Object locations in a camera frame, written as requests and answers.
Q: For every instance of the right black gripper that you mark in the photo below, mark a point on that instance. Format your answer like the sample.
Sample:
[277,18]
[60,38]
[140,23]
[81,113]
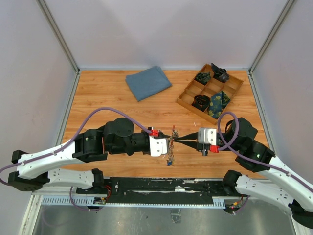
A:
[188,139]

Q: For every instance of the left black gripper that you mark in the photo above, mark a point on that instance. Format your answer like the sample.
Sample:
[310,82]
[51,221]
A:
[147,131]

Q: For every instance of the metal key organizer red handle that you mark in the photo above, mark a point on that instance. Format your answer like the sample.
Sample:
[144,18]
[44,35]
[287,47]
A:
[174,135]

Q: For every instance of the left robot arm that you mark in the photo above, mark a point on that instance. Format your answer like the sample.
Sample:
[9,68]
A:
[45,168]

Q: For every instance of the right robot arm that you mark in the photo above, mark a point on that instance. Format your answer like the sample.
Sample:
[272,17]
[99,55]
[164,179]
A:
[292,193]

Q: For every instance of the black orange rolled tie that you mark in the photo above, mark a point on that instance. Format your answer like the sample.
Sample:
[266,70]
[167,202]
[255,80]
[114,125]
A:
[201,102]

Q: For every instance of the blue yellow floral tie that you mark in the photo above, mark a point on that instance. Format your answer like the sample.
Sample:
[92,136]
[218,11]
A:
[218,103]

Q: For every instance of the wooden compartment tray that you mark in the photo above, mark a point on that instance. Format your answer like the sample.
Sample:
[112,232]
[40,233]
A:
[214,86]

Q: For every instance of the folded blue cloth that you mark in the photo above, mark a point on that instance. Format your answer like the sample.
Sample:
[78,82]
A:
[148,82]

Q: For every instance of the dark green rolled tie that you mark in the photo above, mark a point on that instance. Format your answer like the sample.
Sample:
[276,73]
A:
[203,77]

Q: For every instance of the dark navy rolled tie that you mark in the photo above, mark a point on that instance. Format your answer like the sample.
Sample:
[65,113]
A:
[219,73]

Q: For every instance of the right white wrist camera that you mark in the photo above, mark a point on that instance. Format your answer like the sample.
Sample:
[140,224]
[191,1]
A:
[207,136]

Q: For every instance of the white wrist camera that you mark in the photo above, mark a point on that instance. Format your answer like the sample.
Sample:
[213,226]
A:
[158,147]
[207,136]

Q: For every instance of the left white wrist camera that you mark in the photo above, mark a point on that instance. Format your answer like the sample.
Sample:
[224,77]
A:
[158,147]

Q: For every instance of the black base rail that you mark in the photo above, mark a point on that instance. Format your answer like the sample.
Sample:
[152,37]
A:
[160,191]

